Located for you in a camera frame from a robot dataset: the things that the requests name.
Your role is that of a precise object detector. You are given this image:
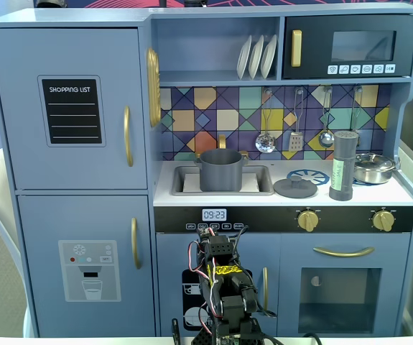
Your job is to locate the gray salt shaker green label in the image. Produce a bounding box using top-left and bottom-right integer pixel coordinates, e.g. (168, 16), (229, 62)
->
(328, 130), (357, 201)

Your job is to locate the gray plastic pot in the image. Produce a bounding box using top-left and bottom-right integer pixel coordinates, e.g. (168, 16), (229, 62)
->
(194, 148), (249, 193)

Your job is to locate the gold toy faucet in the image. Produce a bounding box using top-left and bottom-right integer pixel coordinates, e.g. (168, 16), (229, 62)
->
(193, 133), (250, 161)

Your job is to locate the digital clock display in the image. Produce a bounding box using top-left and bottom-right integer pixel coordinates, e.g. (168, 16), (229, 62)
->
(201, 208), (228, 222)

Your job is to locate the gray toy sink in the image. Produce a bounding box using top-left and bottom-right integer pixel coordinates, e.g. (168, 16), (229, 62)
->
(170, 164), (275, 197)

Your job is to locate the metal skimmer spoon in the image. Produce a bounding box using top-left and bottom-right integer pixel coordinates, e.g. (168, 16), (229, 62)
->
(254, 88), (277, 155)

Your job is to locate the black stove control panel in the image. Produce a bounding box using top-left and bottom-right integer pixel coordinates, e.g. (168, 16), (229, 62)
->
(154, 206), (413, 234)

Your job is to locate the blue dishwasher door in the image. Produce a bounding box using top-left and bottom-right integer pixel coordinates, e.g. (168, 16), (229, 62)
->
(155, 232), (281, 337)

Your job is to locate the gray pot lid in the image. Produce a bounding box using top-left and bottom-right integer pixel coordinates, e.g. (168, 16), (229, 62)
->
(273, 175), (318, 198)

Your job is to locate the metal slotted spatula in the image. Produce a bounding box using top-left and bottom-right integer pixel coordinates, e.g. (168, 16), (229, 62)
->
(287, 88), (305, 153)

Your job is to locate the gold stove knob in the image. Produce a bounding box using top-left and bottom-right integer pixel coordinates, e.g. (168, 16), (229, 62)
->
(372, 210), (395, 232)
(297, 210), (319, 233)

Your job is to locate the white toy plate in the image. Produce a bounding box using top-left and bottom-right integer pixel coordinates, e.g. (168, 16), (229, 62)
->
(248, 34), (265, 81)
(259, 34), (278, 80)
(236, 34), (253, 81)

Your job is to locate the metal ladle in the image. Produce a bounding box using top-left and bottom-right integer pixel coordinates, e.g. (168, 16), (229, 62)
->
(317, 86), (335, 149)

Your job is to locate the blue toy kitchen unit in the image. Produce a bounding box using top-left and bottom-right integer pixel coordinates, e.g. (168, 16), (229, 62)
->
(0, 3), (413, 339)

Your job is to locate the blue oven door with window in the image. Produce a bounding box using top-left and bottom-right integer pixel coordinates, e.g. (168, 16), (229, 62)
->
(279, 233), (412, 337)

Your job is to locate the black shopping list chalkboard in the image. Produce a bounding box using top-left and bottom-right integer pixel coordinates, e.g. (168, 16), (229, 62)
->
(37, 74), (106, 147)

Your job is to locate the gray water dispenser sticker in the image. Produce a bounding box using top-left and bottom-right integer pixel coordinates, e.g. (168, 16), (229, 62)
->
(57, 239), (122, 303)

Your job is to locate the black microwave door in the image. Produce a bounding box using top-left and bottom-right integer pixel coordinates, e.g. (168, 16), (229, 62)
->
(281, 14), (413, 80)

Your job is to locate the metal hanging utensil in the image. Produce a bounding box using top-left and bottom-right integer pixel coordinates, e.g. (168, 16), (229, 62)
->
(349, 86), (364, 148)

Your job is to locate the shiny steel pot with lid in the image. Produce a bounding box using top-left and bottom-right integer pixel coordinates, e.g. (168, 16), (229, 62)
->
(352, 152), (401, 185)

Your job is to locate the blue freezer door with dispenser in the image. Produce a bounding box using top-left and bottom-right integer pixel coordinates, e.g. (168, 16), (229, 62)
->
(16, 194), (156, 337)

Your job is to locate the tall blue fridge door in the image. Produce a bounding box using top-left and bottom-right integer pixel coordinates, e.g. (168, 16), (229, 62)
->
(0, 27), (149, 190)

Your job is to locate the gold fridge door handle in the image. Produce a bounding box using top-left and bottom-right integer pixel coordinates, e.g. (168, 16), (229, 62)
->
(123, 105), (135, 168)

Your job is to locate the gold freezer door handle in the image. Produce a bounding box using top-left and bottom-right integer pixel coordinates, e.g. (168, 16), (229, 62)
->
(130, 217), (143, 270)

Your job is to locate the gold dishwasher handle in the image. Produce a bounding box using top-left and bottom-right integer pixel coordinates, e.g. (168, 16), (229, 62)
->
(262, 266), (269, 312)

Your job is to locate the gold oven handle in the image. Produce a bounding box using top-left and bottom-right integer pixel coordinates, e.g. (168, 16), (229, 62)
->
(312, 246), (375, 258)

